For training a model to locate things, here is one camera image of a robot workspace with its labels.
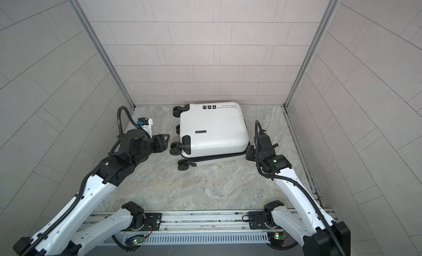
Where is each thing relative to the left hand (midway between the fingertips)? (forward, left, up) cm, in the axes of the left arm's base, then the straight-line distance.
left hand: (169, 134), depth 70 cm
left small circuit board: (-36, +10, -21) cm, 43 cm away
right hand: (0, -36, -13) cm, 38 cm away
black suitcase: (+5, -18, -6) cm, 20 cm away
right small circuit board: (-34, -47, -25) cm, 64 cm away
